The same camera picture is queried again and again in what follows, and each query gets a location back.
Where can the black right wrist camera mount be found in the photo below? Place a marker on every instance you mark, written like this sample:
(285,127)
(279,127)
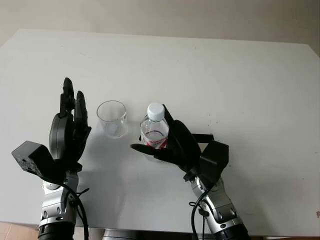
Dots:
(215,160)

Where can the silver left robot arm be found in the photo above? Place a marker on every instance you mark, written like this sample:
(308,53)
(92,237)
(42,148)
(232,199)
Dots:
(53,205)

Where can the dark grey robot torso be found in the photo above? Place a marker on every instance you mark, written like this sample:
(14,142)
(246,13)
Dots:
(120,235)

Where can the clear plastic cup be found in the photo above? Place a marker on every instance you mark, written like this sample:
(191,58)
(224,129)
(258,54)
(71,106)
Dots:
(112,122)

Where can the clear water bottle red label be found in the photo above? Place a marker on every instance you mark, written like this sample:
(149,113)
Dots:
(153,127)

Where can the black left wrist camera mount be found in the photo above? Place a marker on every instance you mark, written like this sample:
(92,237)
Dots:
(32,157)

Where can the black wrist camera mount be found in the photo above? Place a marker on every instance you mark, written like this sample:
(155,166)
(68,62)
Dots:
(32,157)
(215,160)

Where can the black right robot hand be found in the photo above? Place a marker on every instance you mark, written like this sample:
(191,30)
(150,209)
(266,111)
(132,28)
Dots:
(180,145)

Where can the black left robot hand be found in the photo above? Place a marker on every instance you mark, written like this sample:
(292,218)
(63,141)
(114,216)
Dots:
(62,135)

